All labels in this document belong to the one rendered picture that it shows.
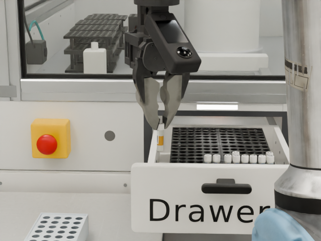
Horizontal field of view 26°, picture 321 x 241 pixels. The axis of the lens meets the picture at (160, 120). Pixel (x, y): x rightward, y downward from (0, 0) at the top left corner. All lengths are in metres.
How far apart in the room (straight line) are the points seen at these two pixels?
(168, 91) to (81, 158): 0.38
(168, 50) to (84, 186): 0.51
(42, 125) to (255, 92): 0.42
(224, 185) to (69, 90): 0.48
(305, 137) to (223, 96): 0.78
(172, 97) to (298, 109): 0.52
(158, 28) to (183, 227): 0.31
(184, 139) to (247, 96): 0.16
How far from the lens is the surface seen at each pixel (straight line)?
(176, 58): 1.01
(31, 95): 1.41
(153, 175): 1.07
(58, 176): 1.45
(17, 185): 1.48
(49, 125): 1.37
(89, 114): 1.40
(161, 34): 1.04
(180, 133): 1.33
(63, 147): 1.38
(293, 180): 0.61
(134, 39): 1.10
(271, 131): 1.42
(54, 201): 1.39
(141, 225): 1.10
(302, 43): 0.60
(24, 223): 1.31
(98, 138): 1.41
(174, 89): 1.11
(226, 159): 1.17
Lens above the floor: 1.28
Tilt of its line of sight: 15 degrees down
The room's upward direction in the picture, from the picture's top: straight up
